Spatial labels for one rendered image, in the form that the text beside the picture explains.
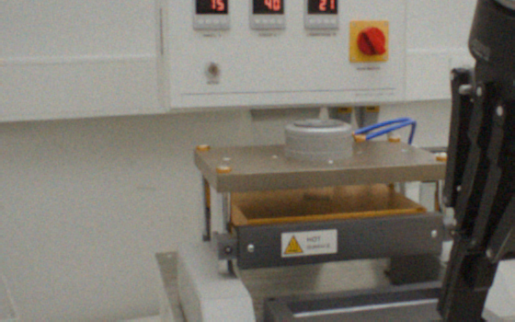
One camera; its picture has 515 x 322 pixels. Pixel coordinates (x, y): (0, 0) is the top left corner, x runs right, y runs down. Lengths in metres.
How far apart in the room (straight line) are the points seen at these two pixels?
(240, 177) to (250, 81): 0.24
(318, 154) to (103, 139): 0.58
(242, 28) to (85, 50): 0.42
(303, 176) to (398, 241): 0.13
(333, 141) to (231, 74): 0.20
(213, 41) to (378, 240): 0.34
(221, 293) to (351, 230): 0.16
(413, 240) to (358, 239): 0.06
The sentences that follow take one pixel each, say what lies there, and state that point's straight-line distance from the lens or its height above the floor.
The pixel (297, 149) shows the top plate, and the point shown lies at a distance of 0.92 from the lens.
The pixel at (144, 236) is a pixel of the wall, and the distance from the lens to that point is 1.46.
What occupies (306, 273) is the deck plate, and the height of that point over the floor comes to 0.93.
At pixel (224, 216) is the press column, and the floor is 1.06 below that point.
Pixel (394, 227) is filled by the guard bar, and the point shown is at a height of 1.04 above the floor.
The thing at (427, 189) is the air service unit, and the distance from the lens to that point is 1.14.
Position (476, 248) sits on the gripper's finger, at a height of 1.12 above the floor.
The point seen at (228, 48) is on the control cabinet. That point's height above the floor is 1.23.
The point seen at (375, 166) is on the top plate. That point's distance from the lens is 0.88.
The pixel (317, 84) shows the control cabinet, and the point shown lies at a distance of 1.07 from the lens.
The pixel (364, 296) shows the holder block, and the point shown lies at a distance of 0.82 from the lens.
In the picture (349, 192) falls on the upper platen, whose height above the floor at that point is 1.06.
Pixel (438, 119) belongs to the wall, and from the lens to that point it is 1.67.
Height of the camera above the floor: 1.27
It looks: 9 degrees down
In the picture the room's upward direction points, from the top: straight up
